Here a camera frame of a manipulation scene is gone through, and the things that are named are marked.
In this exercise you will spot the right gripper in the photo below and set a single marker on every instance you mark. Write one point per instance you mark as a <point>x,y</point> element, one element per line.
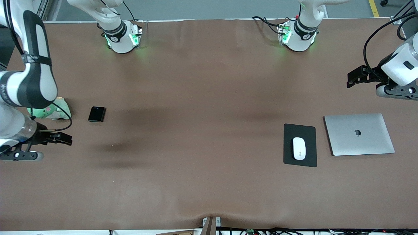
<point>36,137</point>

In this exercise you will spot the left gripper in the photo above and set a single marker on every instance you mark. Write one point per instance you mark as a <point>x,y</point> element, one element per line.
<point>375,74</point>

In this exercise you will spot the black smartphone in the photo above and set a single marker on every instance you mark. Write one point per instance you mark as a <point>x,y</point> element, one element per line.
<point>96,114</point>

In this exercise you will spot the white computer mouse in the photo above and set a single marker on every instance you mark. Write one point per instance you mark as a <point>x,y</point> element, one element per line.
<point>299,148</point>

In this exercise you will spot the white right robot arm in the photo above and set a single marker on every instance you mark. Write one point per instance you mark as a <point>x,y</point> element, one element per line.
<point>39,81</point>

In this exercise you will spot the black rectangular mouse pad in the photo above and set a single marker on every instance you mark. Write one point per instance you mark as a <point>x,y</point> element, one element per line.
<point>310,130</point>

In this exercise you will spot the green dinosaur plush toy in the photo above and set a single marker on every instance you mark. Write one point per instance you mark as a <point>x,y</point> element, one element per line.
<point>60,111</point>

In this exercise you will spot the silver closed laptop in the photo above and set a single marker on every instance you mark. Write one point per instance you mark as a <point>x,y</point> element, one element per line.
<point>359,140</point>

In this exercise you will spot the black caster wheel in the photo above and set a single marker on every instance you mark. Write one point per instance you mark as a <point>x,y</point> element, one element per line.
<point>384,2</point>

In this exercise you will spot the brown table cover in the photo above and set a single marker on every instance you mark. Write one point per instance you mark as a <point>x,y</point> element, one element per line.
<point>209,179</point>

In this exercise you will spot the small green circuit board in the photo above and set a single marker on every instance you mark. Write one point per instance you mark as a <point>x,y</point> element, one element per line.
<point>250,231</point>

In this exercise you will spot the aluminium frame strut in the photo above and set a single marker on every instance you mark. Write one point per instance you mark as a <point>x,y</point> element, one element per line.
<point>406,9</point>
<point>45,8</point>

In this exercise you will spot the metal bracket with wooden strip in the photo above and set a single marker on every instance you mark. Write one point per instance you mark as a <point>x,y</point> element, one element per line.
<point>209,228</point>

